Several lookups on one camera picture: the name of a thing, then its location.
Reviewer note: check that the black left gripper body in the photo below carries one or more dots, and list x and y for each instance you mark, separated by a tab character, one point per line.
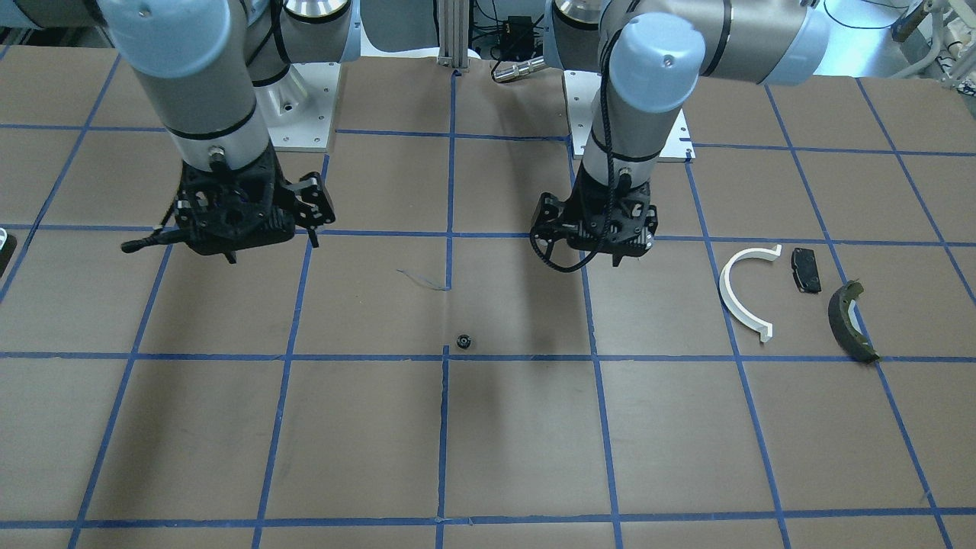
548	216

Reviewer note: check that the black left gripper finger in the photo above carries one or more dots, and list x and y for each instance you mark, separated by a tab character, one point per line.
549	222

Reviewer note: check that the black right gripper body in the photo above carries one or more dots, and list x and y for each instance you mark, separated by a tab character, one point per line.
313	202

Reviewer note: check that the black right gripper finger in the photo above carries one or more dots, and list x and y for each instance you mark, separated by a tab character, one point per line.
311	204

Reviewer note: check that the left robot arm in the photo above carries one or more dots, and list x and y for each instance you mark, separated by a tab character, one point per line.
650	56

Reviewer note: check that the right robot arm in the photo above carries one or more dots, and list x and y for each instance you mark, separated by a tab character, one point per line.
219	75

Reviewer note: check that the silver cylindrical tool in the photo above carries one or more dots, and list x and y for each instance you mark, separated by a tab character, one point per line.
518	70

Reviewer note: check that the white curved plastic part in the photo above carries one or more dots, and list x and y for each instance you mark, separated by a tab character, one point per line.
764	329

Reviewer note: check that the black electronics box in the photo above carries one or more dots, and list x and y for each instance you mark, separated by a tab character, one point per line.
516	31

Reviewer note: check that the small black brake pad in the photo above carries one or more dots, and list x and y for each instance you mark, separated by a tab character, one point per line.
805	270

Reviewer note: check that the dark curved brake shoe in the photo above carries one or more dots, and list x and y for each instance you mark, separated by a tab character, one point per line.
848	336

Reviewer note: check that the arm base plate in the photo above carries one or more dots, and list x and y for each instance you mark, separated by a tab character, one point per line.
305	114
581	89

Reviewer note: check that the aluminium frame post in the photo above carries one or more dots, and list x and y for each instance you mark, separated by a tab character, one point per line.
453	24

